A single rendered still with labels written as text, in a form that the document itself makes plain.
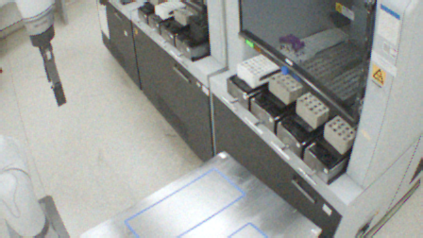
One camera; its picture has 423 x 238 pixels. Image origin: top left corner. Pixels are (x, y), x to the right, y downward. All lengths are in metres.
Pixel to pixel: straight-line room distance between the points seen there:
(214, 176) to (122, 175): 1.22
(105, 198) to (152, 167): 0.37
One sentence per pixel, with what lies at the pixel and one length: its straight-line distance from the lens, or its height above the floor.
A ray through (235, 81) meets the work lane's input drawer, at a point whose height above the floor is 0.82.
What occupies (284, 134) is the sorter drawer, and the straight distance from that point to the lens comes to 1.46.
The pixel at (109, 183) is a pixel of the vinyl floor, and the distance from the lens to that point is 2.42.
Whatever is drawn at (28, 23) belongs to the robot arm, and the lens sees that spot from 0.97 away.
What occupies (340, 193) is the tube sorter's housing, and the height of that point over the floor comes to 0.73.
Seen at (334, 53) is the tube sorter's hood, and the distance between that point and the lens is 1.20.
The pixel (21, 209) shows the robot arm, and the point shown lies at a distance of 1.27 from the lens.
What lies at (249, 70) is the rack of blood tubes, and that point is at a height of 0.86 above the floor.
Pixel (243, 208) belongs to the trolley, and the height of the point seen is 0.82.
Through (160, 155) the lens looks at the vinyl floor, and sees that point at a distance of 2.49.
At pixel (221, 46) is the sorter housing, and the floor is 0.83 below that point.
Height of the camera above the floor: 1.80
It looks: 42 degrees down
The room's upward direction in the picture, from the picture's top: 4 degrees counter-clockwise
